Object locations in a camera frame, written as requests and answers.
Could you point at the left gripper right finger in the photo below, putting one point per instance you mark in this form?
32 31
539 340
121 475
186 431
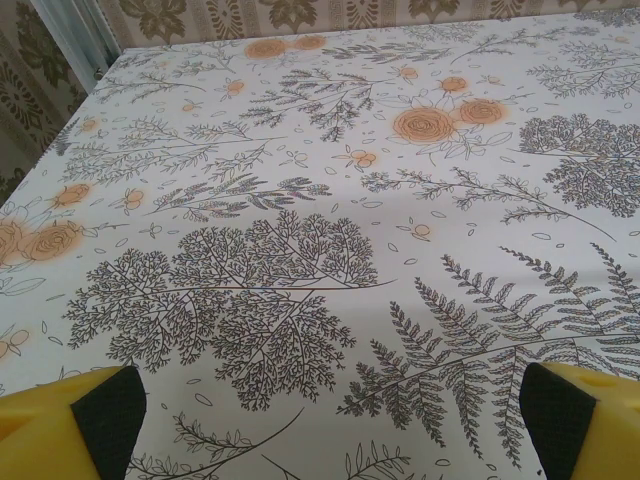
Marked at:
600 430

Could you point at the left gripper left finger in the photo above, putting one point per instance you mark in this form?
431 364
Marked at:
45 430

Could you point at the aluminium corner post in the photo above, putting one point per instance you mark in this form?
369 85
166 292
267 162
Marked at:
85 30

